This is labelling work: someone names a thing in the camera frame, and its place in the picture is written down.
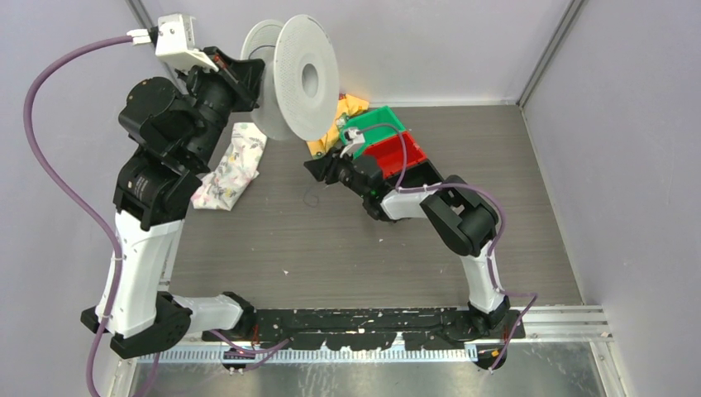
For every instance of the black plastic bin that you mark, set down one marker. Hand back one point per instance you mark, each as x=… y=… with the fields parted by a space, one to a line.
x=423 y=173

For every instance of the red plastic bin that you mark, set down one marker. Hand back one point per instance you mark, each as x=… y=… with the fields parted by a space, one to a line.
x=392 y=157

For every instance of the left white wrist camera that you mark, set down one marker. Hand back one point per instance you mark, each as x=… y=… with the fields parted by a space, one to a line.
x=174 y=42

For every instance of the grey plastic cable spool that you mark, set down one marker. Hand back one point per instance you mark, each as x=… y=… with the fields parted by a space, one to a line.
x=301 y=80

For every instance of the white patterned cloth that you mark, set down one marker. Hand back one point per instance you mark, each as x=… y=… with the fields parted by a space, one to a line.
x=238 y=167

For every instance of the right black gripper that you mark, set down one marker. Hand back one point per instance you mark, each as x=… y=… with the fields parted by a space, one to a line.
x=325 y=169

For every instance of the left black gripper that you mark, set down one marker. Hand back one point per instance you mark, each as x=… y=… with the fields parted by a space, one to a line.
x=240 y=77

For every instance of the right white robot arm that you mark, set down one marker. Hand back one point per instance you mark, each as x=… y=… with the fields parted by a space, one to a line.
x=464 y=221

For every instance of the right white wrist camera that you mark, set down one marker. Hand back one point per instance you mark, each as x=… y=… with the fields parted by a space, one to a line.
x=355 y=140

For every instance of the yellow patterned cloth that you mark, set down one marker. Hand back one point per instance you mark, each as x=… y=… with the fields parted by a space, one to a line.
x=347 y=107

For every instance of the white slotted cable duct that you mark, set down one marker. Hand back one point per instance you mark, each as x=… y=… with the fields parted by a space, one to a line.
x=218 y=354

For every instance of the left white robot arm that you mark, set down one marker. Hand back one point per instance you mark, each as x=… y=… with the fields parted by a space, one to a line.
x=152 y=201

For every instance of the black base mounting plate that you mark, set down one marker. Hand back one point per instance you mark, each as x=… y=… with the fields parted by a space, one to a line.
x=420 y=329

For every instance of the green plastic bin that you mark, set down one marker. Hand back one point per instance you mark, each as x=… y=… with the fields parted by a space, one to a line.
x=381 y=122

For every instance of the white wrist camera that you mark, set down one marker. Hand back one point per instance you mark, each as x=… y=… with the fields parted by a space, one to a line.
x=355 y=140
x=174 y=42

